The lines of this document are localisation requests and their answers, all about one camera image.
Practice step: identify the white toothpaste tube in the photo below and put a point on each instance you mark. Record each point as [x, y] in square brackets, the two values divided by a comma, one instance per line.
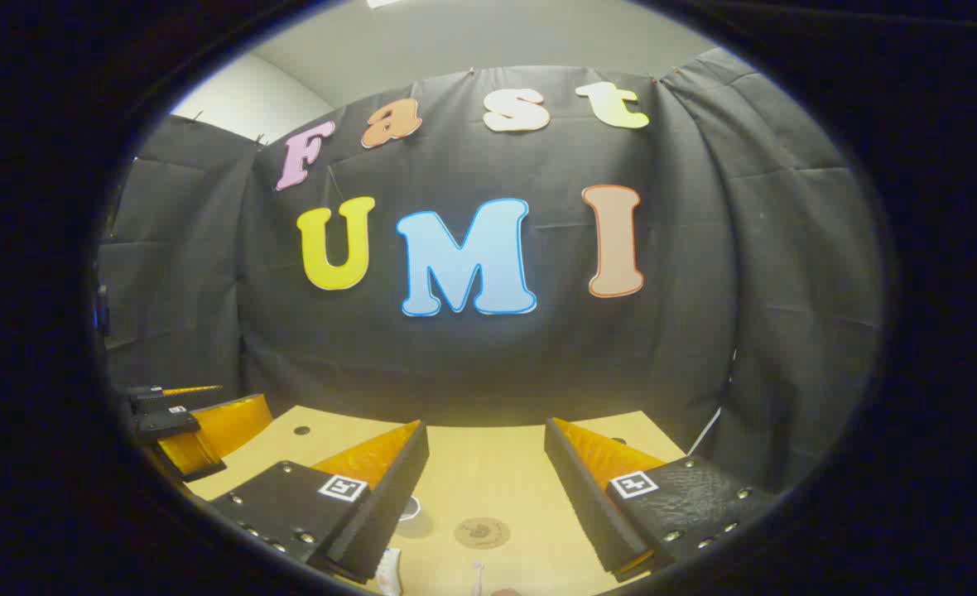
[389, 573]

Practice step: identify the round beige coaster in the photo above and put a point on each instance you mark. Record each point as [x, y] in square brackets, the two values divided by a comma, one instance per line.
[482, 532]

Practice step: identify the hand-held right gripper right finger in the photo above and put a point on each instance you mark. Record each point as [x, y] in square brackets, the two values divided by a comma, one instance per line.
[588, 497]

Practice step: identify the pale pink toothbrush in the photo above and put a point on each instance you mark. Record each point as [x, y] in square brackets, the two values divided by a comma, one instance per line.
[478, 579]

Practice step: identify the white cup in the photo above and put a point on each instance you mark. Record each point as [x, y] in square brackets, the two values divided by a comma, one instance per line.
[411, 509]

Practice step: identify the black backdrop cloth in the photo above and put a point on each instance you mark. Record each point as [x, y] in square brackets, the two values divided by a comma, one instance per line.
[538, 364]

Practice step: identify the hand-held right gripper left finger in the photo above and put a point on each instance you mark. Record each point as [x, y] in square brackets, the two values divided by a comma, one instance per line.
[389, 505]

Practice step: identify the light wooden desktop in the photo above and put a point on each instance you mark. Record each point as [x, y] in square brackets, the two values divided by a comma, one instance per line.
[488, 472]

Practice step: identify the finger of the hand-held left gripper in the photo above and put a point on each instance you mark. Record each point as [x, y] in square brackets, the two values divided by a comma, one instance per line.
[145, 399]
[166, 424]

